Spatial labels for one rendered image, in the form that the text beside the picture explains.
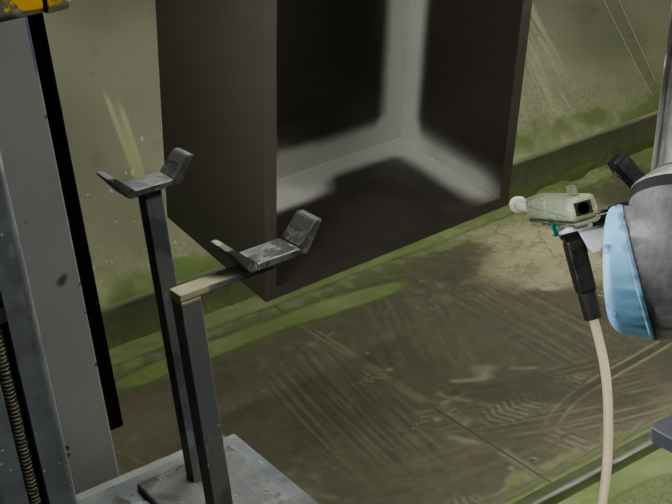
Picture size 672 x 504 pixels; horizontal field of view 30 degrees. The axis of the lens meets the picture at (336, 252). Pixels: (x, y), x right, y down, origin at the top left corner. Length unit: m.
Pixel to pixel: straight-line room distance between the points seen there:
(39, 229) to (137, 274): 1.63
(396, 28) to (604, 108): 1.33
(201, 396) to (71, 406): 0.65
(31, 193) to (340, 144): 1.36
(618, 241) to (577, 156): 2.39
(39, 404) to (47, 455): 0.04
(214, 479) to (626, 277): 0.61
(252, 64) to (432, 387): 1.00
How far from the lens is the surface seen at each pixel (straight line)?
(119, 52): 3.25
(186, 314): 0.88
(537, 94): 3.77
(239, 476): 1.20
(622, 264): 1.40
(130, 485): 1.23
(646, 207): 1.44
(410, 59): 2.72
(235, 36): 2.09
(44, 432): 0.95
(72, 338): 1.52
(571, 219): 1.99
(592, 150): 3.84
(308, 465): 2.56
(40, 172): 1.44
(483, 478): 2.48
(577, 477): 2.48
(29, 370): 0.93
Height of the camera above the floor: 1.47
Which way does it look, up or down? 24 degrees down
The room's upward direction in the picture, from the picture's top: 6 degrees counter-clockwise
